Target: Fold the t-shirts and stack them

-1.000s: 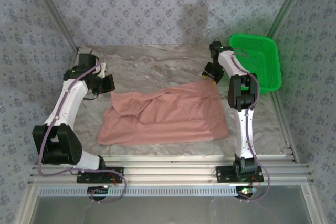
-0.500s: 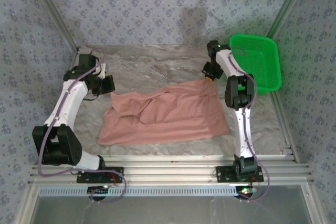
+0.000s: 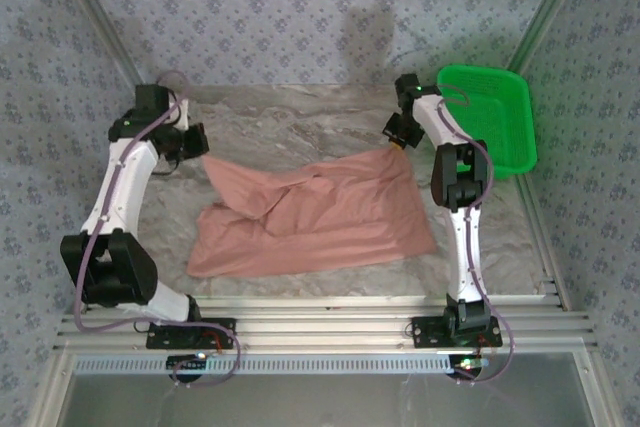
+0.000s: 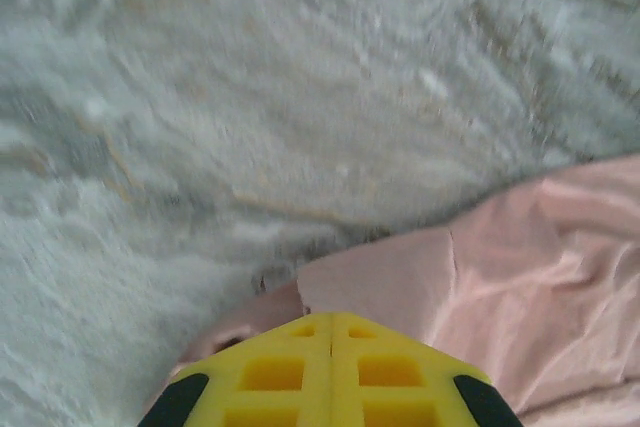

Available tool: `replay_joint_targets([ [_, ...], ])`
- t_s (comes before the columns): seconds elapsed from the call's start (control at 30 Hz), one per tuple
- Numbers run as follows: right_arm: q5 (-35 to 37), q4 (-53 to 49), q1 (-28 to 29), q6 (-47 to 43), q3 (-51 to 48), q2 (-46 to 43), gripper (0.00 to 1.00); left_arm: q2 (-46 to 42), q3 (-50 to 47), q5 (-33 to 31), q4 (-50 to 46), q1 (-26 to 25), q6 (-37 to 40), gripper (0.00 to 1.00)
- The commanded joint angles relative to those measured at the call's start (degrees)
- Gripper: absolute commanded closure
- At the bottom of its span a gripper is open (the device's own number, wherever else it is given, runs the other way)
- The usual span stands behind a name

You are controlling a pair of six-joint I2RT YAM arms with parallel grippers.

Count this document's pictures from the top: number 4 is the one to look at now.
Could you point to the pink printed t-shirt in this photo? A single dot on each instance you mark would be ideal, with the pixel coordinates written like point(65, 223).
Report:
point(525, 272)

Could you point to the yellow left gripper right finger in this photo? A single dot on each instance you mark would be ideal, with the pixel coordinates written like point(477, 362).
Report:
point(390, 352)

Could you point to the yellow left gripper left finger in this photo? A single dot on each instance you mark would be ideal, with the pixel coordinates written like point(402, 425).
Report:
point(280, 347)

